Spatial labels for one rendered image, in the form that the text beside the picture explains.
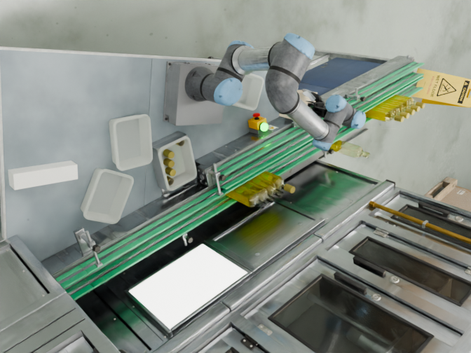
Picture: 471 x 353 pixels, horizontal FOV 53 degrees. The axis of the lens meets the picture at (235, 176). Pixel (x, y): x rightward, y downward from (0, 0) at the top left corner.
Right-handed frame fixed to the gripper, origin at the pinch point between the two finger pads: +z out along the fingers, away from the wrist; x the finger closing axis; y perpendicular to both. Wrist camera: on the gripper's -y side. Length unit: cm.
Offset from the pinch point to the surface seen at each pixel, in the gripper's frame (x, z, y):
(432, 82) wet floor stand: 0, 94, -309
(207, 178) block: 39, 21, 34
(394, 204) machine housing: 43, -36, -38
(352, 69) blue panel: -13, 50, -106
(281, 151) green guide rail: 28.3, 18.0, -11.1
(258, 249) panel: 62, -13, 29
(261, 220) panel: 57, 2, 14
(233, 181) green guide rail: 39.5, 15.6, 22.4
